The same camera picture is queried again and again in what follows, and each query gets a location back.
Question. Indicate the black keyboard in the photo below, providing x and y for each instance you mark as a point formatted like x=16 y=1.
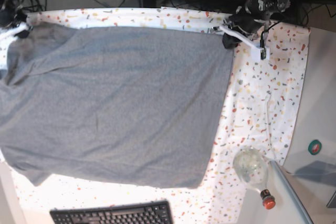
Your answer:
x=151 y=212

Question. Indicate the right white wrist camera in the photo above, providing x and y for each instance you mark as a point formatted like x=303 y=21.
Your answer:
x=10 y=32

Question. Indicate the grey metal bar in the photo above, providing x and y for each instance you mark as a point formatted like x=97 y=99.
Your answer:
x=290 y=208

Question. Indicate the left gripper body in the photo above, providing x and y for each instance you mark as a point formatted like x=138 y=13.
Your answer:
x=245 y=23

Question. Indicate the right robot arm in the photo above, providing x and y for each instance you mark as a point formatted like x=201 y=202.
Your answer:
x=13 y=18

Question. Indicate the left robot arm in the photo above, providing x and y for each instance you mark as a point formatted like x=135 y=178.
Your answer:
x=263 y=9

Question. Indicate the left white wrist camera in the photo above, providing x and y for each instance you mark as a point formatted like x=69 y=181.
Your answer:
x=258 y=51

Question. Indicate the grey t-shirt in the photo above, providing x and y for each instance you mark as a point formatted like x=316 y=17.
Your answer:
x=122 y=105

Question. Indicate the green tape roll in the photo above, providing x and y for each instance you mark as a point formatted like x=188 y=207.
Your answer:
x=314 y=147

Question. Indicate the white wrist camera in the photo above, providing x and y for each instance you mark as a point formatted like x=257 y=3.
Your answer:
x=258 y=51
x=10 y=32

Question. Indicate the clear bottle with red cap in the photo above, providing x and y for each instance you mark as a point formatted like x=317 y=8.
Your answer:
x=252 y=169

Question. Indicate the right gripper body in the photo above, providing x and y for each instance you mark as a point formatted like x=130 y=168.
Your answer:
x=20 y=23

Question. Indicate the terrazzo pattern tablecloth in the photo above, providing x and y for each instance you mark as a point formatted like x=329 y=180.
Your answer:
x=260 y=110

